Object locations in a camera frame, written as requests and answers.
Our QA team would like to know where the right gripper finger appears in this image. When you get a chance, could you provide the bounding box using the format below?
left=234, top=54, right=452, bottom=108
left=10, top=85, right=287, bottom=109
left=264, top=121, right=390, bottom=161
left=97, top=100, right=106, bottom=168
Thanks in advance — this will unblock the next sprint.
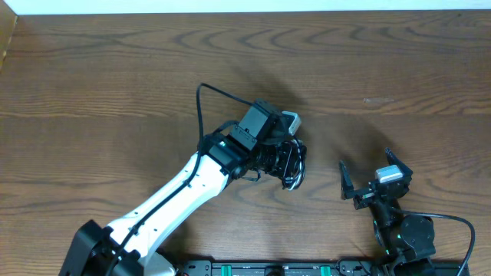
left=385, top=147, right=413, bottom=177
left=338, top=160, right=354, bottom=199

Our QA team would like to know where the white cable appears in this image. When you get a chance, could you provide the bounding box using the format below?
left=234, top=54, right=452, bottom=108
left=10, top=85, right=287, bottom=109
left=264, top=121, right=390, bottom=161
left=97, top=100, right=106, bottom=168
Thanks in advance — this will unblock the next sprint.
left=287, top=147, right=307, bottom=192

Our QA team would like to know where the black cable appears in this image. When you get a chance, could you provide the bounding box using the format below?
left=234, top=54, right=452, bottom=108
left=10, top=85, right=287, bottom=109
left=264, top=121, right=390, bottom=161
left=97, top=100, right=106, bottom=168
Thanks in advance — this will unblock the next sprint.
left=283, top=137, right=308, bottom=192

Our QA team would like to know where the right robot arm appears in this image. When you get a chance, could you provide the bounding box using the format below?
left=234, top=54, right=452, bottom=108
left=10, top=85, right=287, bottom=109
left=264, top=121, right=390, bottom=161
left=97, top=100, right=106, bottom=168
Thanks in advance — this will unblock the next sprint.
left=339, top=148, right=436, bottom=275

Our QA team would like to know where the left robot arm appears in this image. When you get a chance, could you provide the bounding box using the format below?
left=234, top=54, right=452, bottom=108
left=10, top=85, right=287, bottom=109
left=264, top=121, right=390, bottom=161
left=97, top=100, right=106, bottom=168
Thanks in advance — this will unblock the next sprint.
left=60, top=99, right=306, bottom=275

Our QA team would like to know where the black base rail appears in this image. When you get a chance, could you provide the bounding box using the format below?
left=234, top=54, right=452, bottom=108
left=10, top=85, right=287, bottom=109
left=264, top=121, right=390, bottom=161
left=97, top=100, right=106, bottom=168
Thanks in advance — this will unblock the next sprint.
left=172, top=259, right=471, bottom=276

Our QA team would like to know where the right camera cable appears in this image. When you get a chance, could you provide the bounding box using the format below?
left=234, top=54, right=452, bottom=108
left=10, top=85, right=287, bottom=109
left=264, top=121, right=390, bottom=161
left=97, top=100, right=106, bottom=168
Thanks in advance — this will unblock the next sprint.
left=387, top=205, right=476, bottom=276

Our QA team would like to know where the camera cable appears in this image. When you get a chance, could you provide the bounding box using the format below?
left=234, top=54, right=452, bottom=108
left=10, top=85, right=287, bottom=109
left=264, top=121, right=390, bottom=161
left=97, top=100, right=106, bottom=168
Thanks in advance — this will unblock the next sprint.
left=387, top=205, right=476, bottom=276
left=103, top=82, right=256, bottom=276

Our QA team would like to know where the left camera cable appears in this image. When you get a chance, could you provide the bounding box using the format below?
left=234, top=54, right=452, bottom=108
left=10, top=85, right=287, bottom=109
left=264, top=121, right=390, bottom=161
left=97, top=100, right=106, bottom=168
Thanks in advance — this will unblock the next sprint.
left=103, top=82, right=256, bottom=276

